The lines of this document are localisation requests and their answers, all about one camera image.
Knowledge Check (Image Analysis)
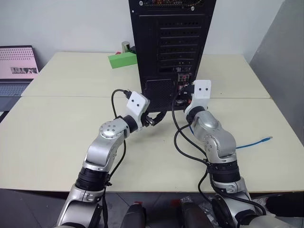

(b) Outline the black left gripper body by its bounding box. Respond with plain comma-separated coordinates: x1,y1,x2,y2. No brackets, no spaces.
141,111,155,127

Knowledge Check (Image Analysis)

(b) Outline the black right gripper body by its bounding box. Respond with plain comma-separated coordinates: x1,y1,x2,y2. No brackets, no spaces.
178,93,193,110

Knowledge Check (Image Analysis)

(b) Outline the blue ethernet cable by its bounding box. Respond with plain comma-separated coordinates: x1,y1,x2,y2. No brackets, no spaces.
188,124,274,151

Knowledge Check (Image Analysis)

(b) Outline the black computer tower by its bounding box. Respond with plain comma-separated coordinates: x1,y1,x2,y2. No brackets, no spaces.
128,0,218,113

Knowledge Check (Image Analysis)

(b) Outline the green rectangular block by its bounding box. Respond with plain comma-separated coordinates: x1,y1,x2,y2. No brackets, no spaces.
107,52,138,70

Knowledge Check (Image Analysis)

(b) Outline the silver metal can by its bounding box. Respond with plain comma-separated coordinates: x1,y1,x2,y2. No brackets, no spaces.
121,41,132,54

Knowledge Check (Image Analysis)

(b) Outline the dark rounded shape red top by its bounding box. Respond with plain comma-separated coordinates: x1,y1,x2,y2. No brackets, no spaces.
170,199,215,228
123,201,147,228

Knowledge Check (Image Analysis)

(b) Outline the grey partition panel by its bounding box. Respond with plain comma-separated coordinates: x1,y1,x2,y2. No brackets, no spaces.
248,0,304,135

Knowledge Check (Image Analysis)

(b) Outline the open laptop with pink screen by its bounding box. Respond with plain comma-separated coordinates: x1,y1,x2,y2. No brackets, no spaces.
0,45,40,97

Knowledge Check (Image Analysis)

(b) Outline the black object under table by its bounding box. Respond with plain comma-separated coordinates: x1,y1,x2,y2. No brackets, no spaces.
265,193,304,217

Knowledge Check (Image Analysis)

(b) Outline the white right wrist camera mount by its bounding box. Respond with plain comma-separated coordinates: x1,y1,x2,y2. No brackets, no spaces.
185,79,212,117

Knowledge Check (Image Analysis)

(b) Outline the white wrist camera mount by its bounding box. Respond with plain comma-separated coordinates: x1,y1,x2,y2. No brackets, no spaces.
185,79,212,117
125,91,151,131

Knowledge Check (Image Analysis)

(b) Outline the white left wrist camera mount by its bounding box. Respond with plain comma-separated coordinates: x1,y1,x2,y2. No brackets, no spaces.
125,91,151,131

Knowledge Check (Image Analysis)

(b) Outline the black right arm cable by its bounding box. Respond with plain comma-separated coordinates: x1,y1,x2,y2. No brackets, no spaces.
171,84,267,216

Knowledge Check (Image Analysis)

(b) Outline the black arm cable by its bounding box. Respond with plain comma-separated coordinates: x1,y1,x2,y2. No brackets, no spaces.
101,88,132,228
171,84,267,216

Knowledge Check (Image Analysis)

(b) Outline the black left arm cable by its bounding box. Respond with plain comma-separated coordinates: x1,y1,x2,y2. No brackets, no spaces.
101,88,132,228

